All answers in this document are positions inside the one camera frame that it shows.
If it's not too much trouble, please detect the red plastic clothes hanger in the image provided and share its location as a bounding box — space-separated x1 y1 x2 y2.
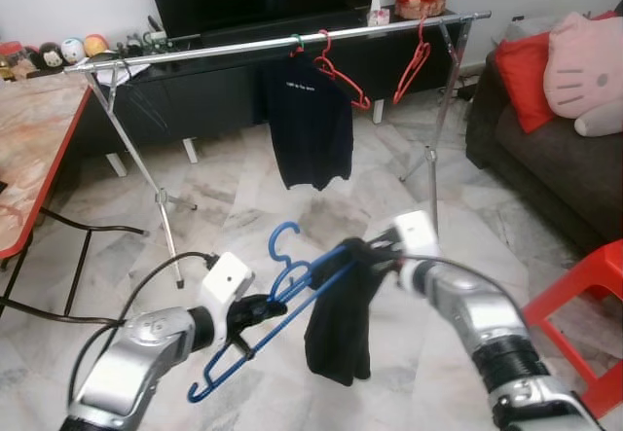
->
313 30 373 111
393 15 433 106

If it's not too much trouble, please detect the white pink tissue pack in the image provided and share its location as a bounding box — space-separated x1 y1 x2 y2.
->
368 0 392 26

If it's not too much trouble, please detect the grey totoro plush toy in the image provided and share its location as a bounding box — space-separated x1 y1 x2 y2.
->
574 100 623 138

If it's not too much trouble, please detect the navy blue t-shirt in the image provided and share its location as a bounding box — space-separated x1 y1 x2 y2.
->
258 47 354 191

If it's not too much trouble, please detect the dark brown fabric sofa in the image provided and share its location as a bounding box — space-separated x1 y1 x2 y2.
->
465 8 623 255

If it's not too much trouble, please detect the red square cushion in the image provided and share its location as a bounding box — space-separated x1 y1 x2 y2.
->
494 32 554 135

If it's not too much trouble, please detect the red plastic stool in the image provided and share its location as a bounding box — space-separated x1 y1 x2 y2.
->
523 239 623 420

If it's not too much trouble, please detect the orange round plush toy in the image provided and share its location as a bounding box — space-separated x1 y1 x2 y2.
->
83 32 111 59

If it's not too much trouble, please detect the blue plastic clothes hanger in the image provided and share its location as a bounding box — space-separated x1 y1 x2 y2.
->
187 221 376 405

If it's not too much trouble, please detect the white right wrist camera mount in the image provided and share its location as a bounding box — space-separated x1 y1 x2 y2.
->
392 210 441 260

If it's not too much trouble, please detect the black garment with green print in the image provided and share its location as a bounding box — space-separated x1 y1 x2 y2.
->
304 239 383 386

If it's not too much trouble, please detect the silver metal clothes rack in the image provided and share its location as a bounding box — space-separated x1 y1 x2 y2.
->
66 11 495 289

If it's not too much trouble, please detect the pink cat face pillow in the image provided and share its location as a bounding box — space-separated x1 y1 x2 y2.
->
543 15 623 121

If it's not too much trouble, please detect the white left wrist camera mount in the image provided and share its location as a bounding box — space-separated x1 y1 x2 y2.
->
200 252 256 349

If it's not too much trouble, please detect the white round plush toy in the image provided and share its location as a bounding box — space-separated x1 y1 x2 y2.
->
60 37 87 65

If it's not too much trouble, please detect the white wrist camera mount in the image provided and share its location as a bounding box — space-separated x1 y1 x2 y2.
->
392 210 441 260
200 252 256 349

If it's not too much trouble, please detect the black mouse plush toy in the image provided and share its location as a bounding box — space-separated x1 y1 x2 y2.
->
37 42 64 72

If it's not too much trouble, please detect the black low tv cabinet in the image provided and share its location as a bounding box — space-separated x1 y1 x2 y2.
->
68 8 483 177

